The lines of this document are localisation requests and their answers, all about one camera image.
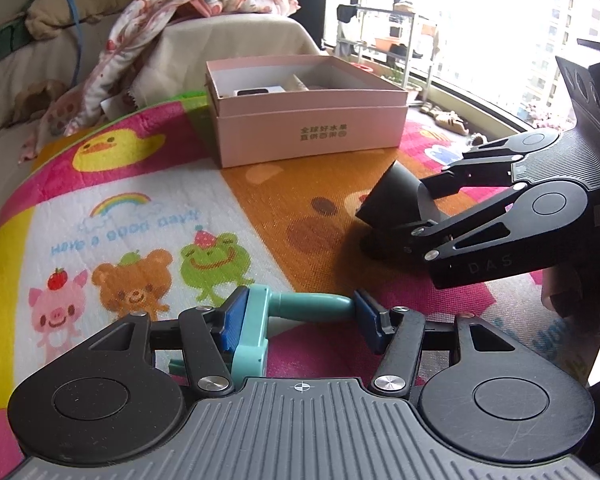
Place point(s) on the pink cardboard box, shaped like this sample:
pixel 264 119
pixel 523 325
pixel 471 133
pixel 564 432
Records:
pixel 305 125

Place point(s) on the pair of slippers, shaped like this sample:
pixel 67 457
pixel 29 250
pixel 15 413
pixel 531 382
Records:
pixel 450 120

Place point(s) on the colourful cartoon mat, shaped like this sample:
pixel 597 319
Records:
pixel 155 185

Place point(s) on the beige pillow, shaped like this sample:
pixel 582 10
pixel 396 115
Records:
pixel 95 2

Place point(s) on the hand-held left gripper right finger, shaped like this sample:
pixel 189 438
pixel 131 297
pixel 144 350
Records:
pixel 367 316

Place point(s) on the pink floral blanket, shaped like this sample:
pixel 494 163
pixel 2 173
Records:
pixel 145 15

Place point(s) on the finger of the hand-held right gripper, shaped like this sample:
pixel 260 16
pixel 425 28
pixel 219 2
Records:
pixel 460 232
pixel 467 175

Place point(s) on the metal rack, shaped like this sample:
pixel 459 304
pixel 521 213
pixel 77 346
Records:
pixel 400 35

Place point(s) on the beige covered sofa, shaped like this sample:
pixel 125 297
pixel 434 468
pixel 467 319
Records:
pixel 230 35

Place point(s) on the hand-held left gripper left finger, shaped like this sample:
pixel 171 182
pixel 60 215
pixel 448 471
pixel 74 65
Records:
pixel 235 320

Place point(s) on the black plastic object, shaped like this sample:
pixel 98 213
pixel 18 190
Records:
pixel 392 197

